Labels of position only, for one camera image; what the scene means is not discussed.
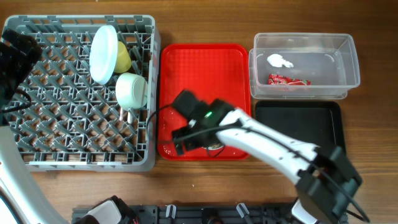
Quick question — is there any light blue food bowl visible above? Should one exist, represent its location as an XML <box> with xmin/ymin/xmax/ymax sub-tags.
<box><xmin>204</xmin><ymin>143</ymin><xmax>224</xmax><ymax>151</ymax></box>

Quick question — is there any white plastic spoon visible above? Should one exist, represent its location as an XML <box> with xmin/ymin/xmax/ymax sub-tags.
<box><xmin>127</xmin><ymin>112</ymin><xmax>132</xmax><ymax>124</ymax></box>

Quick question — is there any pink plastic fork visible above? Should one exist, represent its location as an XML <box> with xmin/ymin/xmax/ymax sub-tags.
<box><xmin>119</xmin><ymin>107</ymin><xmax>124</xmax><ymax>121</ymax></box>

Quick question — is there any light blue plate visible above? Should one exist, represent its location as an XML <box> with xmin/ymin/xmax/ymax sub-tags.
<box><xmin>89</xmin><ymin>25</ymin><xmax>118</xmax><ymax>85</ymax></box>

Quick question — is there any yellow plastic cup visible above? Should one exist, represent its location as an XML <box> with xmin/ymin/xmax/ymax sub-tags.
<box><xmin>114</xmin><ymin>41</ymin><xmax>132</xmax><ymax>73</ymax></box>

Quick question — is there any red candy wrapper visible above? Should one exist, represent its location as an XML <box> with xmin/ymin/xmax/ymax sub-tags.
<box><xmin>267</xmin><ymin>73</ymin><xmax>311</xmax><ymax>86</ymax></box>

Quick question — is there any white napkin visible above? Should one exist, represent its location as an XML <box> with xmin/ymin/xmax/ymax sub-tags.
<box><xmin>267</xmin><ymin>54</ymin><xmax>294</xmax><ymax>68</ymax></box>

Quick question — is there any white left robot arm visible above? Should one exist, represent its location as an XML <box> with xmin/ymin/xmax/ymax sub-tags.
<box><xmin>1</xmin><ymin>29</ymin><xmax>66</xmax><ymax>223</ymax></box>

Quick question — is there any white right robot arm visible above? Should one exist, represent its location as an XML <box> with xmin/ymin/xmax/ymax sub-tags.
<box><xmin>171</xmin><ymin>90</ymin><xmax>369</xmax><ymax>223</ymax></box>

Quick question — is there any grey dishwasher rack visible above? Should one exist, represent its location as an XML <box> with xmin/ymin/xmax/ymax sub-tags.
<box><xmin>4</xmin><ymin>15</ymin><xmax>161</xmax><ymax>172</ymax></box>

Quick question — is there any red plastic tray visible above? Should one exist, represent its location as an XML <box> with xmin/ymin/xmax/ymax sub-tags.
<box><xmin>157</xmin><ymin>44</ymin><xmax>251</xmax><ymax>141</ymax></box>

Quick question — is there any black plastic tray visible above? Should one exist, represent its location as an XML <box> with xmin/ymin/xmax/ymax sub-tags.
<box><xmin>255</xmin><ymin>101</ymin><xmax>346</xmax><ymax>151</ymax></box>

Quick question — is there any clear plastic bin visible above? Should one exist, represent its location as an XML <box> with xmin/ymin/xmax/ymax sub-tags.
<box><xmin>249</xmin><ymin>32</ymin><xmax>361</xmax><ymax>100</ymax></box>

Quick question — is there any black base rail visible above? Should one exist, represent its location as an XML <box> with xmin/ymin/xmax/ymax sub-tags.
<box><xmin>71</xmin><ymin>202</ymin><xmax>349</xmax><ymax>224</ymax></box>

